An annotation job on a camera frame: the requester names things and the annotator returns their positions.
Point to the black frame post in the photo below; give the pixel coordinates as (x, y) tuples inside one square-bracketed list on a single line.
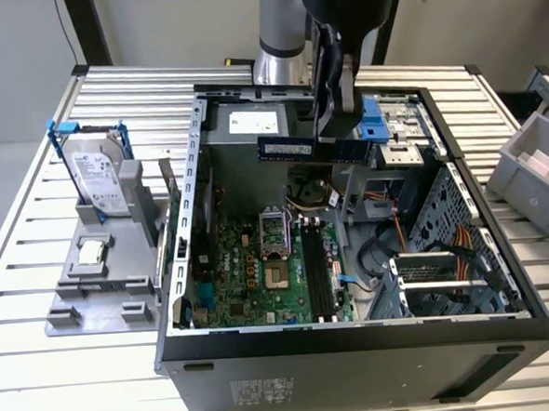
[(91, 30), (386, 45)]

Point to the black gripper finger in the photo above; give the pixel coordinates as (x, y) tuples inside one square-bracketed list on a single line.
[(330, 90)]

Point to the blue video port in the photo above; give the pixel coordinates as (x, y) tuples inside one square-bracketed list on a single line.
[(205, 296)]

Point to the grey plastic bin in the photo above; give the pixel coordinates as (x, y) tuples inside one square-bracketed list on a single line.
[(530, 199)]

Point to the white block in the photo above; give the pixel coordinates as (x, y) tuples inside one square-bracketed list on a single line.
[(540, 161)]

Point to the grey parts rack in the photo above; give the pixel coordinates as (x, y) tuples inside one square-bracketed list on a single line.
[(128, 251)]

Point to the yellow black connector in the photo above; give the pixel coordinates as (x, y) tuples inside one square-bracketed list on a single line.
[(230, 61)]

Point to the CPU socket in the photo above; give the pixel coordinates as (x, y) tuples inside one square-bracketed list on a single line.
[(278, 275)]

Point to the grey power supply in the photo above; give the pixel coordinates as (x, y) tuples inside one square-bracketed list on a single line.
[(240, 184)]

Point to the grey metal drive cage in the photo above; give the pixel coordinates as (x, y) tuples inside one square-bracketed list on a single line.
[(357, 186)]

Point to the hard disk in blue carrier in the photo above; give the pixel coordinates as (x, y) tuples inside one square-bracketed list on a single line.
[(93, 174)]

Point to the black PC case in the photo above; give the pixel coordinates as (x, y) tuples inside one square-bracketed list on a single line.
[(313, 380)]

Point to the blue plastic drive bracket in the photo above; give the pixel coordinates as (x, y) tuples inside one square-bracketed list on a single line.
[(372, 125)]

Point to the green motherboard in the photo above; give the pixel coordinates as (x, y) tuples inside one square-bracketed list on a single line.
[(235, 282)]

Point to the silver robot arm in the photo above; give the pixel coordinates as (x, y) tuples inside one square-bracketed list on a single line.
[(280, 37)]

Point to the silver CPU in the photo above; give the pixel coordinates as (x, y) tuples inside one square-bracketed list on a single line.
[(91, 254)]

